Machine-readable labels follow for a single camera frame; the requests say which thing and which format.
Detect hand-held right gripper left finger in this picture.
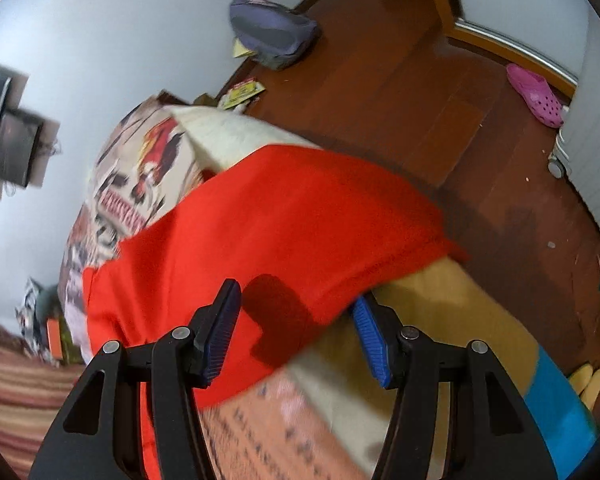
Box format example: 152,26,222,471
27,279,242,480

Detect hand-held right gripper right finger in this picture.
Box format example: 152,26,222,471
351,294,573,480

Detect red garment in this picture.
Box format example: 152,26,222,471
82,144,470,480

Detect orange box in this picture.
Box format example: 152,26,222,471
46,317,65,361

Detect grey cloth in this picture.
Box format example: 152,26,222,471
32,285,62,323

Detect black white patterned pile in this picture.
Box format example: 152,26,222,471
15,277,43,348

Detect bed with printed sheet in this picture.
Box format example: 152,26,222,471
57,92,598,480

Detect striped curtain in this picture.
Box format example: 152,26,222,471
0,312,88,466

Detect yellow slippers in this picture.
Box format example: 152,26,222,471
567,364,600,411

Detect yellow snack packet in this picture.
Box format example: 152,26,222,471
217,77,266,111

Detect dark box under television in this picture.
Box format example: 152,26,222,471
0,107,61,191

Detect white wheeled suitcase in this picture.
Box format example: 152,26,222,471
547,10,600,256

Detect pink clog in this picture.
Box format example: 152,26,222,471
506,62,566,128

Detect grey blue backpack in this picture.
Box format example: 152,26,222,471
229,0,317,71

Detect wooden door frame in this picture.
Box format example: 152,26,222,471
420,0,578,96

